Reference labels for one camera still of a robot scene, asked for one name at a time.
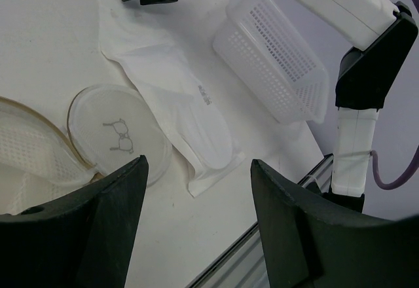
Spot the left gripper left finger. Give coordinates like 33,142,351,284
1,156,149,287

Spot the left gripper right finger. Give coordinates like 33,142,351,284
251,160,418,287

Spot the round mesh laundry bag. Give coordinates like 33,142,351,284
1,84,172,215

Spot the white bra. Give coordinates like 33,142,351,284
98,0,245,197

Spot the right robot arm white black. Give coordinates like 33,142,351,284
213,0,418,211

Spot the white perforated plastic basket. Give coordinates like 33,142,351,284
213,0,329,124

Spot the aluminium rail frame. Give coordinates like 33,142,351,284
189,154,333,288

